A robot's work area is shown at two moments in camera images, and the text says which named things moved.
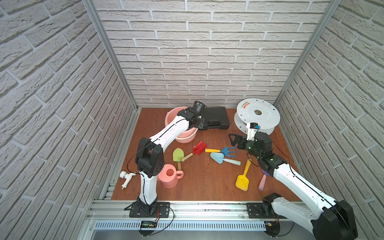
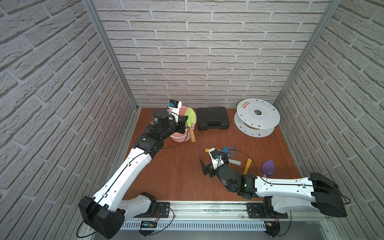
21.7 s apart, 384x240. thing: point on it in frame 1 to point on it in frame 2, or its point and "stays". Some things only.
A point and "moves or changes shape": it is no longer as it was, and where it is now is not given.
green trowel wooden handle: x=178 y=154 moves or changes shape
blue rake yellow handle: x=224 y=150 stays
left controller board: x=146 y=224 stays
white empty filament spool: x=262 y=112 stays
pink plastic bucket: x=187 y=136 stays
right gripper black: x=243 y=139 to x=209 y=168
